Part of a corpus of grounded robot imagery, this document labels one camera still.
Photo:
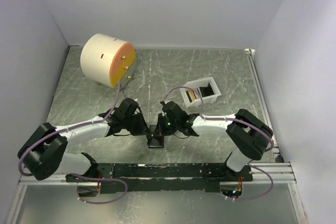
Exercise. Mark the remaining cards in tray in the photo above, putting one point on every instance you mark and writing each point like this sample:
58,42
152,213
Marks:
192,95

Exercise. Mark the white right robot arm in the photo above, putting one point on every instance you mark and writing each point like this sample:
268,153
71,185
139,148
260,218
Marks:
251,136

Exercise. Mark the black card holder wallet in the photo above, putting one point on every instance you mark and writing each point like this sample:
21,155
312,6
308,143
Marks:
155,141

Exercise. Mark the white card tray box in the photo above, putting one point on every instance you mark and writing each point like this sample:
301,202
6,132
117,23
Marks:
206,87

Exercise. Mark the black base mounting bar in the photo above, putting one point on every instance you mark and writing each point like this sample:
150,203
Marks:
171,177

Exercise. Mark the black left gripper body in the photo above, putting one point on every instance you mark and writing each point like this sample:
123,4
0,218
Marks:
134,124

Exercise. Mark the white corner bracket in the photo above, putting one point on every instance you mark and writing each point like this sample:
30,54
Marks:
249,51

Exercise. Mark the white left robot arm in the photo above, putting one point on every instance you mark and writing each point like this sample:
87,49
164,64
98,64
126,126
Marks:
43,153

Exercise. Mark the round cream mini drawer cabinet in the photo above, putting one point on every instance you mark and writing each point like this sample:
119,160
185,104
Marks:
108,60

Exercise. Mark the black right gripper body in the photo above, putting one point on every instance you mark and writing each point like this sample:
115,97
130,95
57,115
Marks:
171,125

